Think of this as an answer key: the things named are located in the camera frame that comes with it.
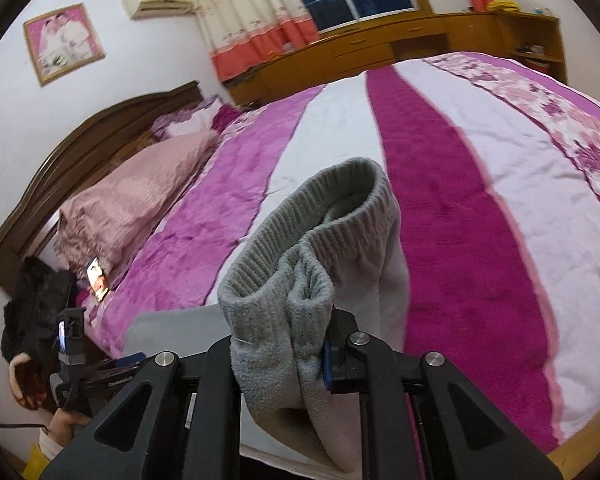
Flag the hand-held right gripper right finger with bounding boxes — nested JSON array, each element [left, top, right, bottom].
[[322, 310, 563, 480]]

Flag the white air conditioner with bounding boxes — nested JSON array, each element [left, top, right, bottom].
[[120, 0, 195, 21]]

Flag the purple ruffled pillow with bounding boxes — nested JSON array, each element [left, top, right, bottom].
[[150, 95, 241, 141]]

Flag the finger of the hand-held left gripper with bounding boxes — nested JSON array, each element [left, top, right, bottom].
[[97, 352, 147, 372]]

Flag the wide cream and orange curtain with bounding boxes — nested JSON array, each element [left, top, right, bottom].
[[180, 0, 321, 82]]

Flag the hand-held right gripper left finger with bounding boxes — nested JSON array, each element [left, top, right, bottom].
[[40, 342, 241, 480]]

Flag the black cable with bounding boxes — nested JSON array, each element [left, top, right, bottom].
[[0, 417, 48, 433]]

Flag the wooden cabinet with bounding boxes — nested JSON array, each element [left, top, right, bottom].
[[222, 10, 566, 111]]

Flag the dark cloth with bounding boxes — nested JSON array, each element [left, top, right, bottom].
[[0, 256, 78, 366]]

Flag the pink and brown plush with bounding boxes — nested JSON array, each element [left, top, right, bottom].
[[7, 352, 52, 411]]

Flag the dark wooden headboard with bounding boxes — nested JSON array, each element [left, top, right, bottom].
[[0, 80, 203, 291]]

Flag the pink checked pillow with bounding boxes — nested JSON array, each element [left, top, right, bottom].
[[54, 130, 221, 286]]

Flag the purple striped floral bedspread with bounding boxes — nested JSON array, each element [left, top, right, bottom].
[[75, 51, 600, 456]]

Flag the person's left hand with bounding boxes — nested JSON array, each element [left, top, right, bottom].
[[47, 407, 93, 456]]

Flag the grey pants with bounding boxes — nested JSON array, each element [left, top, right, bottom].
[[122, 156, 421, 476]]

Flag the phone with lit screen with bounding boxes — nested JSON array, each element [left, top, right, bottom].
[[86, 256, 112, 303]]

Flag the framed pink wall picture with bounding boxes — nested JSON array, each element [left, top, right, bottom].
[[22, 2, 106, 87]]

